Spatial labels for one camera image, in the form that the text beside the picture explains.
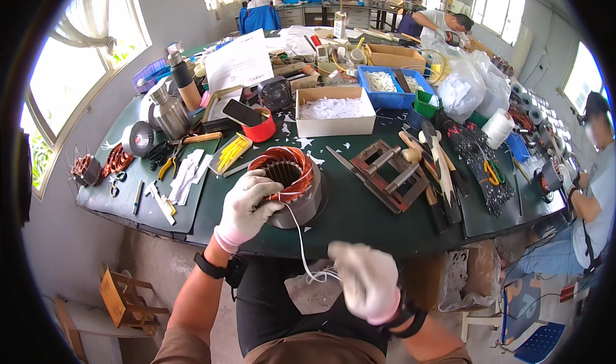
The white paper sheets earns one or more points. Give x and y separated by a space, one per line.
238 60

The person's body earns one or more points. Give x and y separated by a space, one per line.
313 349

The heap of wooden mallets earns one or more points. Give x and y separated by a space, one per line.
440 171

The cardboard box with plastic bag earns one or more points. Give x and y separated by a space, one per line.
469 277

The blue plastic crate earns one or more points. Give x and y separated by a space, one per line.
385 92

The black wrist band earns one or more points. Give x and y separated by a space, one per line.
219 269
408 318

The person's right hand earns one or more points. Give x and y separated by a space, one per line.
368 282

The wooden stool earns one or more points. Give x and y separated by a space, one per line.
127 299

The heap of white plastic bags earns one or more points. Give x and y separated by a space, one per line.
464 82

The black smartphone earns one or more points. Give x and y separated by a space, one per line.
240 112

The cluttered grey desks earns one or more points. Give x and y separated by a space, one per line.
337 7

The copper wound motor stator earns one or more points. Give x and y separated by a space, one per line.
301 176

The bundle of black sleeves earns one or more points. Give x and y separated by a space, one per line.
474 164

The dark green table mat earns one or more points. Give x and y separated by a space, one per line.
524 205
144 214

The grey pen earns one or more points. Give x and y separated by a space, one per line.
138 198

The person's legs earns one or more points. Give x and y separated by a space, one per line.
269 306

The yellow and green scissors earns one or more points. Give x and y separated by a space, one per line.
493 172

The blue plastic stool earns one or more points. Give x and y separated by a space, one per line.
534 330

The black and tan thermos bottle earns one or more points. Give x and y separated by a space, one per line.
185 82

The white utility knife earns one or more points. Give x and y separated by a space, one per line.
161 204

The row of wound stators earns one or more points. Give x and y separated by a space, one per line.
539 118

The white curtain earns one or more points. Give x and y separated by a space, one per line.
89 22

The small blue box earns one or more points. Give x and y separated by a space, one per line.
519 147

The brown cardboard box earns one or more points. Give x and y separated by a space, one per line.
394 56

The red round container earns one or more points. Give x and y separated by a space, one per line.
262 132

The person's right fingers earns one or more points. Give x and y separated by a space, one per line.
344 258

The small black fan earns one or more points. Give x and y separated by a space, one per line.
275 93

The tray of yellow wedges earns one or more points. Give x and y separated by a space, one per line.
231 153

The grey scissors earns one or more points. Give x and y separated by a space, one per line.
117 183

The person's left hand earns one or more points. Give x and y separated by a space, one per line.
243 205

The white box of paper slips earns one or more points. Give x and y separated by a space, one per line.
334 113

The white paper strips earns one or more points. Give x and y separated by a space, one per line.
187 176

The stainless steel kettle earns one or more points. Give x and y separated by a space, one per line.
169 116

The white carton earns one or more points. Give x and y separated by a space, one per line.
340 25

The purple plastic basket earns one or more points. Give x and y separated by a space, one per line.
149 75

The metal winding former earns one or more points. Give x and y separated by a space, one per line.
382 176

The white thread cone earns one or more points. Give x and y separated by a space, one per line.
498 129

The small stator with white leads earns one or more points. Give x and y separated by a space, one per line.
86 170

